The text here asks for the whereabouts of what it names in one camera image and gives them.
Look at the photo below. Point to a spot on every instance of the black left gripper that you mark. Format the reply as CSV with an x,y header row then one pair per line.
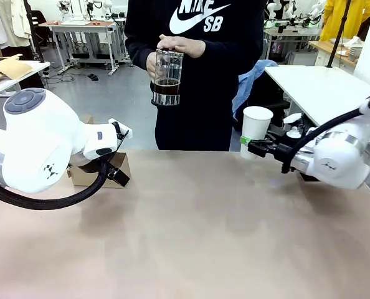
x,y
90,166

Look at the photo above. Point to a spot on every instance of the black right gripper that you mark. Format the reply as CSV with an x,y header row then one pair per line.
x,y
286,151

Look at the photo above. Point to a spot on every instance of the tall white paper cup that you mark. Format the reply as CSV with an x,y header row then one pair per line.
x,y
256,124

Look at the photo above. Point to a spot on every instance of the glass French press with coffee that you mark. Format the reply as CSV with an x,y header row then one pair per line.
x,y
167,92

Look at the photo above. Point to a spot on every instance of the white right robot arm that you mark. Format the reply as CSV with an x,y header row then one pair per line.
x,y
337,162

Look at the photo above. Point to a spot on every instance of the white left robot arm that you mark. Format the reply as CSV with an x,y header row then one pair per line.
x,y
32,140

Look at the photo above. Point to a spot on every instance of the person's right hand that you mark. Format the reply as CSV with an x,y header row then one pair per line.
x,y
150,65

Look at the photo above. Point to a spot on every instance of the person's left hand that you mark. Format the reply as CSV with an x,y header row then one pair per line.
x,y
185,45

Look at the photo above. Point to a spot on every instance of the black square box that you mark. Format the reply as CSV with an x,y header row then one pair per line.
x,y
308,178

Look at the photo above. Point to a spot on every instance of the blue cloth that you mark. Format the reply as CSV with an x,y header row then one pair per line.
x,y
247,84

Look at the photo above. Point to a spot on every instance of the person in black hoodie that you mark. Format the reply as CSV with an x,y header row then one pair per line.
x,y
203,93

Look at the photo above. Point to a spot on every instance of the large white side table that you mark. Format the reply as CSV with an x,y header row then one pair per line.
x,y
322,90

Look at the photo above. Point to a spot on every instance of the small black floor object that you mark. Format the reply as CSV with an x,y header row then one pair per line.
x,y
93,77

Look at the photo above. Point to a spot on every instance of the wooden background table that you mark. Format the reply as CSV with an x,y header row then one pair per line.
x,y
323,48

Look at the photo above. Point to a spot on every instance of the background robot workbench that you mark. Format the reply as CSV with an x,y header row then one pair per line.
x,y
291,31

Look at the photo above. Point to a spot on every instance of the white items on wooden table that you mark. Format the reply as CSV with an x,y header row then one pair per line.
x,y
354,48

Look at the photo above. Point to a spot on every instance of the black stand pole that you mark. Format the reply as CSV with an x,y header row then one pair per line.
x,y
339,31

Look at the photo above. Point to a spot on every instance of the white table with cardboard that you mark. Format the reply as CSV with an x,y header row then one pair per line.
x,y
32,67

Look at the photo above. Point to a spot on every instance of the person in yellow coat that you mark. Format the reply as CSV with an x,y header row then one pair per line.
x,y
340,18

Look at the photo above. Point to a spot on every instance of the white background workbench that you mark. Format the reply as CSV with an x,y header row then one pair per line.
x,y
85,27

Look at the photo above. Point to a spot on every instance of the flat brown cardboard sheet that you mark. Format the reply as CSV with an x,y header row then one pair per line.
x,y
7,70

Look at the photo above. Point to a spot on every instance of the black tripod pole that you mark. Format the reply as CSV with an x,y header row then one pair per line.
x,y
32,28

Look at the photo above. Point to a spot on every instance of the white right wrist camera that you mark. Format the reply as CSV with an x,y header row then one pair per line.
x,y
294,132

